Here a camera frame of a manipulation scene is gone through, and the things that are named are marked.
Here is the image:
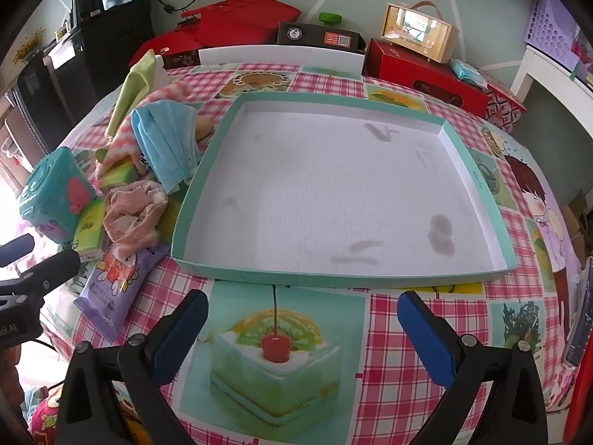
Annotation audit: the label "pink lace cloth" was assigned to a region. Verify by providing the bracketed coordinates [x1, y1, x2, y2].
[103, 181, 168, 255]

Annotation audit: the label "cardboard box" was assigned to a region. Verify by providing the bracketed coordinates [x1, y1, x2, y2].
[563, 192, 593, 260]

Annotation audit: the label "black flat box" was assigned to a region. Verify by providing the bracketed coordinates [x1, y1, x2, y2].
[277, 22, 367, 54]

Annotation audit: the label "pink white striped fuzzy sock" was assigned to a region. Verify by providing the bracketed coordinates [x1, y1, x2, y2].
[95, 84, 200, 179]

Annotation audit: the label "purple baby wipes packet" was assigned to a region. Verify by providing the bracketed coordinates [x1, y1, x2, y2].
[74, 241, 171, 343]

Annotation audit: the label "teal tissue box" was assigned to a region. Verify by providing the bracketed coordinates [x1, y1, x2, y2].
[19, 147, 98, 244]

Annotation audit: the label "blue face mask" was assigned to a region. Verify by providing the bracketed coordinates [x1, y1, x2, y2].
[131, 103, 202, 194]

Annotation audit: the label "purple perforated basket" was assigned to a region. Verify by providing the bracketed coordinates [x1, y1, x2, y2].
[523, 0, 582, 63]

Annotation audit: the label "white board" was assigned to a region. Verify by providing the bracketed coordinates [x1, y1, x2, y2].
[198, 45, 367, 75]

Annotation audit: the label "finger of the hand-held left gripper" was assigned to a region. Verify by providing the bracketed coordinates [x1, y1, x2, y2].
[0, 248, 82, 298]
[0, 234, 36, 268]

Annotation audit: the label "red gift box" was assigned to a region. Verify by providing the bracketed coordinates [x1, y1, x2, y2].
[364, 38, 492, 116]

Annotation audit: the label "light green cloth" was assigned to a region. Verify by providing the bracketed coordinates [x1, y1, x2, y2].
[106, 50, 160, 139]

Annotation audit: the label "light blue wipes pack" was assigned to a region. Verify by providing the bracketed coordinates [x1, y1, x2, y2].
[449, 58, 489, 89]

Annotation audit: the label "white furniture frame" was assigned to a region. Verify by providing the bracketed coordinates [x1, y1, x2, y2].
[510, 45, 593, 137]

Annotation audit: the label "green tissue packet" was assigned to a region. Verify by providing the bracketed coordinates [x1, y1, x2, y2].
[99, 155, 140, 189]
[72, 198, 109, 263]

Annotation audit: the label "red gift bag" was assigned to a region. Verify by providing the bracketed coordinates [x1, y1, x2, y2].
[178, 0, 303, 43]

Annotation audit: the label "dark flat device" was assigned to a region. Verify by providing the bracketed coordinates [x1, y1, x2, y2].
[564, 287, 593, 367]

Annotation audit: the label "teal shallow cardboard tray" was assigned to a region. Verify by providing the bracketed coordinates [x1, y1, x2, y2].
[170, 92, 517, 288]

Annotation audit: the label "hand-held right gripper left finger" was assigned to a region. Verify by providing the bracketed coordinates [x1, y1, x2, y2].
[54, 289, 210, 445]

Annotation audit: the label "yellow flowers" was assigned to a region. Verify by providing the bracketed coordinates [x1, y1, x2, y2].
[11, 28, 47, 66]

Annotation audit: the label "colourful printed cushion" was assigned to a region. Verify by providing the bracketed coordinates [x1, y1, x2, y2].
[28, 386, 63, 445]

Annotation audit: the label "low black cabinet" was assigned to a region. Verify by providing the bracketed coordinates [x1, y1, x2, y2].
[7, 32, 100, 154]

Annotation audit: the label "red box with gold clasp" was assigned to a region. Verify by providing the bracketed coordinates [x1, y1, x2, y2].
[127, 28, 205, 68]

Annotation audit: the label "dark floral box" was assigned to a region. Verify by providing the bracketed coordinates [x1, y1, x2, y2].
[162, 51, 201, 69]

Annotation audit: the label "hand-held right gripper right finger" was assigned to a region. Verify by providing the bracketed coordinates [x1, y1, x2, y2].
[397, 290, 550, 445]

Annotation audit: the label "gold bag with handle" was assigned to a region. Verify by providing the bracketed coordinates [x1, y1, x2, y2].
[381, 1, 460, 63]

